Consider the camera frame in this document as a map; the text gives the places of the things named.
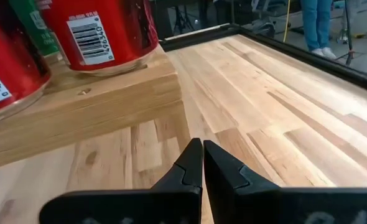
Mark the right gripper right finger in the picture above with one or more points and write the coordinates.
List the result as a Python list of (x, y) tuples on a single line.
[(249, 202)]

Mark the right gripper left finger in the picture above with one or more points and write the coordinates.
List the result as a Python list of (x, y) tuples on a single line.
[(171, 199)]

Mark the red soda can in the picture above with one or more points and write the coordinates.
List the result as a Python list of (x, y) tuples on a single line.
[(109, 34), (6, 68)]

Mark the green Sprite can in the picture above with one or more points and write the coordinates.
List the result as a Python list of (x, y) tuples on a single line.
[(35, 28)]

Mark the wooden slatted shelf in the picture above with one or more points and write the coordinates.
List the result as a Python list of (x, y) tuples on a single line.
[(87, 112)]

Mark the black tripod stand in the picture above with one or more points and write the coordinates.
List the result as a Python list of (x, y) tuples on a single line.
[(349, 37)]

